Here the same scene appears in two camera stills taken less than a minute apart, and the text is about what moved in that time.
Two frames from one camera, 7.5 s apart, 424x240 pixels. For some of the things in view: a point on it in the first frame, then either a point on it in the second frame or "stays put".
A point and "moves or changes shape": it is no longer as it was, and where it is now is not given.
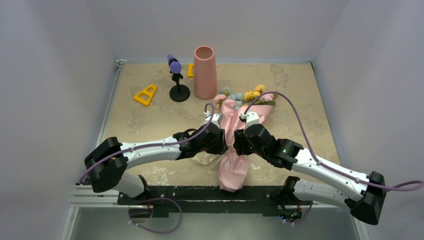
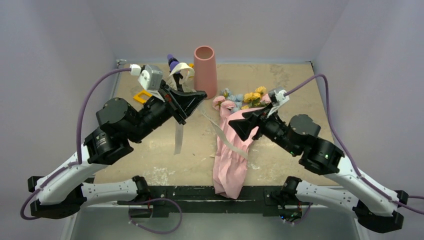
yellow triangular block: x=145 y=96 stays put
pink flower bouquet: x=232 y=107 moves or changes shape
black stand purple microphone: x=178 y=93 stays put
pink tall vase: x=205 y=85 stays put
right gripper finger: x=240 y=143 to x=245 y=127
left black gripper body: x=216 y=146 to x=160 y=109
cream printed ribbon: x=212 y=160 to x=179 y=127
